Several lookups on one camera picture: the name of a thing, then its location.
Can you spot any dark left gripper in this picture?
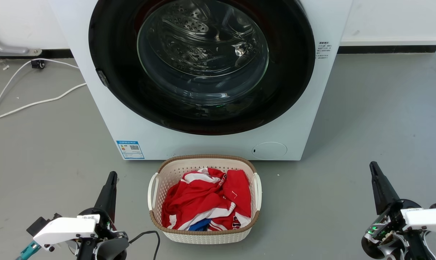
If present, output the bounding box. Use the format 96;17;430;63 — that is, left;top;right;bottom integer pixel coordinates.
77;171;130;260

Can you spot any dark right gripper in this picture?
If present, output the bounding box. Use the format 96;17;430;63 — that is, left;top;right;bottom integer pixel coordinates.
362;161;432;260

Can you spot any black round glass washer door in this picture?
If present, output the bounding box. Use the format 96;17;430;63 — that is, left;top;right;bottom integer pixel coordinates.
89;0;316;136

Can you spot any white front-load washing machine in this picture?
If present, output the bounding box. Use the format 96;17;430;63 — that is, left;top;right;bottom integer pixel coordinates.
48;0;353;161

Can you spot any blue energy label sticker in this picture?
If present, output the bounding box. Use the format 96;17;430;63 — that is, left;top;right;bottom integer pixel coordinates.
116;140;145;160

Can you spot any red and white garment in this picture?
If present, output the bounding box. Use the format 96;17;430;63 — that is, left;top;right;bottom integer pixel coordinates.
162;167;252;231

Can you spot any blue garment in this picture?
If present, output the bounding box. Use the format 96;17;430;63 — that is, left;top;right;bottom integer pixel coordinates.
188;218;211;231

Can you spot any cream woven plastic laundry basket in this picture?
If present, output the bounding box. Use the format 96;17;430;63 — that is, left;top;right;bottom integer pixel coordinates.
148;155;262;245

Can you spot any round white filter cover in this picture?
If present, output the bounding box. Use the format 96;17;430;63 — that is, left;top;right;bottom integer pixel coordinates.
252;142;288;160

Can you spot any black baseboard strip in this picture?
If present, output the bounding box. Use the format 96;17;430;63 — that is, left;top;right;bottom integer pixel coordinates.
41;49;74;59
337;45;436;55

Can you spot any small printed text sticker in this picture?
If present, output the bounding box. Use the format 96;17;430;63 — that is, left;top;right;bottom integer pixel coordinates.
316;41;332;60

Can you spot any teal cable connector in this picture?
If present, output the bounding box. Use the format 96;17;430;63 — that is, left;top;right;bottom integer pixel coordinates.
16;241;42;260

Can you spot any grey metal floor bracket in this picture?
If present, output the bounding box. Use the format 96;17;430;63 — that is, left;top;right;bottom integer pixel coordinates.
0;31;42;57

